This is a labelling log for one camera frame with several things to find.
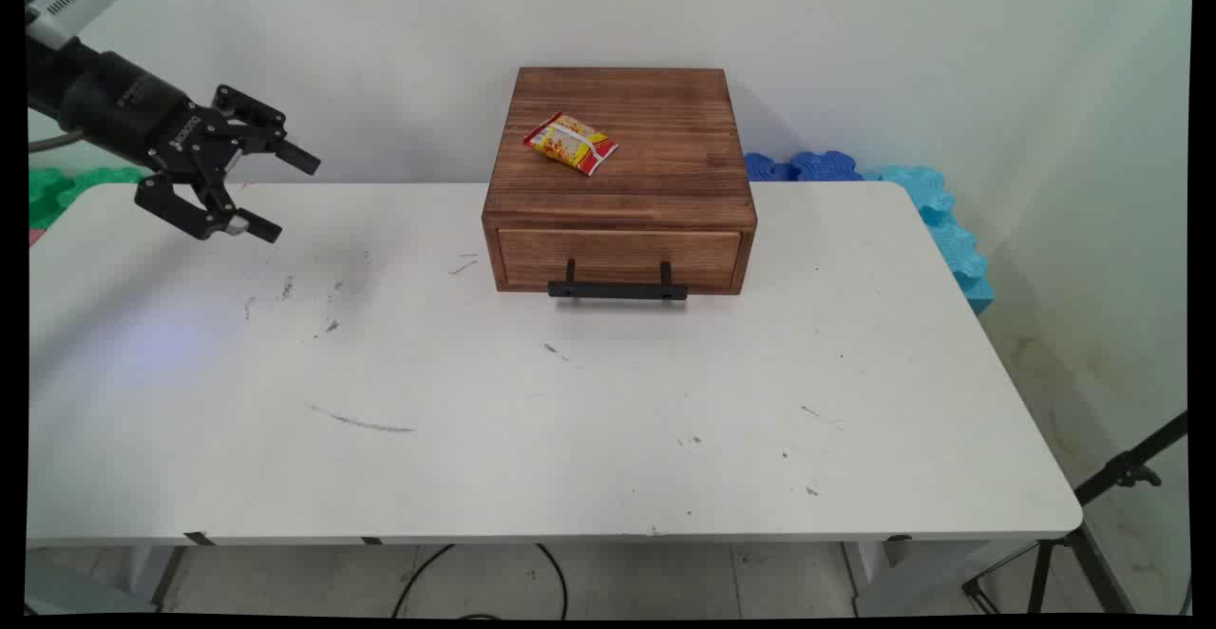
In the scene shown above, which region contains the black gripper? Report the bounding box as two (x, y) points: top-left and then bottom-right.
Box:
(28, 38), (322, 244)

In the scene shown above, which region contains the wooden drawer with black handle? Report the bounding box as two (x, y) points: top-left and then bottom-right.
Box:
(496, 228), (744, 303)

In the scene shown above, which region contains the green foam puzzle mat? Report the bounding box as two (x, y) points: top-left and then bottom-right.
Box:
(28, 165), (149, 231)

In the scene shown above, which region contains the yellow red snack packet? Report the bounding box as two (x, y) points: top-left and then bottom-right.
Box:
(522, 112), (619, 177)

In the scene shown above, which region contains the white table leg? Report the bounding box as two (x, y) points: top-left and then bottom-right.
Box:
(840, 541), (915, 617)
(122, 544), (188, 613)

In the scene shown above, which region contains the brown wooden drawer cabinet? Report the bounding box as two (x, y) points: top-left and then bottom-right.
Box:
(482, 67), (758, 297)

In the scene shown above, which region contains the dark blue foam puzzle mat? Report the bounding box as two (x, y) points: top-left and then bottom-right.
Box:
(790, 150), (865, 182)
(744, 153), (795, 183)

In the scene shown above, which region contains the light blue foam puzzle mat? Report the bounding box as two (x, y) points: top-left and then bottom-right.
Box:
(878, 165), (996, 315)

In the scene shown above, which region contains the black tripod stand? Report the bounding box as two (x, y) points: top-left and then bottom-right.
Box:
(961, 410), (1190, 617)

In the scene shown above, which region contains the black floor cable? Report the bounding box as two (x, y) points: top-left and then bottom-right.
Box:
(390, 543), (570, 621)

